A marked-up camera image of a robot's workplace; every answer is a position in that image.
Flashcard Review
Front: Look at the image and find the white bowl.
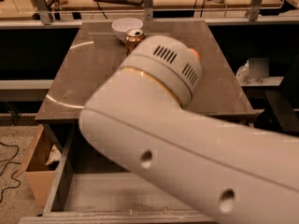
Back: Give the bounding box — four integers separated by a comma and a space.
111, 18, 143, 42

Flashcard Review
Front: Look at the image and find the cardboard box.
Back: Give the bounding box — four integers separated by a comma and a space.
17, 125, 59, 208

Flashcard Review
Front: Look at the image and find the black floor cable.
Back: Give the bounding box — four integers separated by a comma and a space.
0, 141, 22, 203

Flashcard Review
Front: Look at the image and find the middle metal bracket post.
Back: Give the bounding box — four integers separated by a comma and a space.
144, 0, 153, 21

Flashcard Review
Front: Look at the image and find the gold La Croix can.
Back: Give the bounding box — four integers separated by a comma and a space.
125, 28, 145, 54

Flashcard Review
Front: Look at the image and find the grey cabinet counter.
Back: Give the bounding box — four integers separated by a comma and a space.
36, 20, 254, 123

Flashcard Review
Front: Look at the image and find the right metal bracket post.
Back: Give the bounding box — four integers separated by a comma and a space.
246, 0, 263, 21

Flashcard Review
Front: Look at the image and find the metal bracket post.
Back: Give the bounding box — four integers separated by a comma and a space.
246, 0, 263, 21
144, 0, 153, 21
28, 0, 54, 25

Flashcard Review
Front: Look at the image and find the open grey top drawer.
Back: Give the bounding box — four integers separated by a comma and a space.
20, 127, 216, 224

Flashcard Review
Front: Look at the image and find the crumpled paper in box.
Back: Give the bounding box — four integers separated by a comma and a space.
45, 145, 62, 166

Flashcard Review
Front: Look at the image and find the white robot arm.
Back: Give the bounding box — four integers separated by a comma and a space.
79, 35, 299, 224

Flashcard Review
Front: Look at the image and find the left metal bracket post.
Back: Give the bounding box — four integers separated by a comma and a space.
28, 0, 54, 25

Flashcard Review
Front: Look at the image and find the orange fruit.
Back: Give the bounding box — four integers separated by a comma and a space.
189, 49, 200, 60

